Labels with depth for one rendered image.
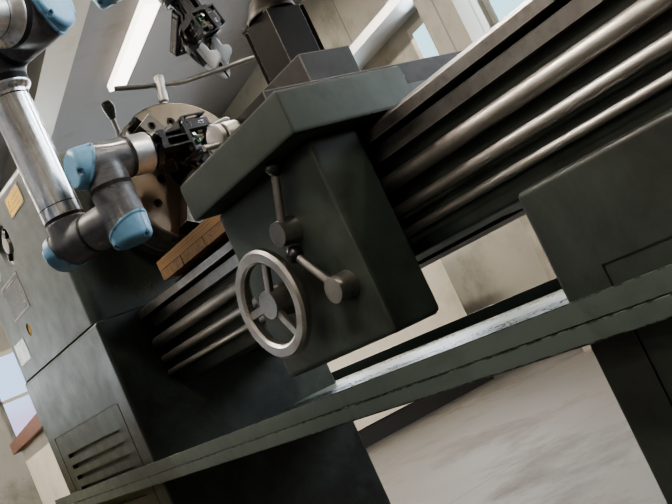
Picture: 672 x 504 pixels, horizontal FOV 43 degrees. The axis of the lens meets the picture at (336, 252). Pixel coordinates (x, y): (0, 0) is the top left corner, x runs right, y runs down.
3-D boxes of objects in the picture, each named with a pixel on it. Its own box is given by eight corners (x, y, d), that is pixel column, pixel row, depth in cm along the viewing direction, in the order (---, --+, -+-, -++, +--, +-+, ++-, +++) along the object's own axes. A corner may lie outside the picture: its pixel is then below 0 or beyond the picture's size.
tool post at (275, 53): (269, 90, 135) (243, 34, 136) (306, 82, 139) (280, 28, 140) (292, 66, 129) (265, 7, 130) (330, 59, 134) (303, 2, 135)
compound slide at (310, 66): (248, 145, 140) (235, 117, 141) (296, 133, 146) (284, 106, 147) (312, 84, 124) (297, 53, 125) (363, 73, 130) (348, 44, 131)
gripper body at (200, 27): (204, 34, 189) (171, -11, 189) (188, 54, 196) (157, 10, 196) (228, 24, 194) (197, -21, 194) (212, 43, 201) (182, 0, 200)
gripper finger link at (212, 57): (226, 72, 192) (202, 37, 191) (215, 85, 196) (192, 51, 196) (236, 67, 194) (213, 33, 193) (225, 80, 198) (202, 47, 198)
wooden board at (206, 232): (164, 281, 165) (155, 262, 165) (307, 232, 187) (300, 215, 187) (231, 226, 141) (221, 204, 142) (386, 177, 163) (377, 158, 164)
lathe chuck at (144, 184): (118, 260, 176) (89, 120, 183) (253, 248, 194) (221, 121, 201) (134, 245, 169) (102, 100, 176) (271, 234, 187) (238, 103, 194)
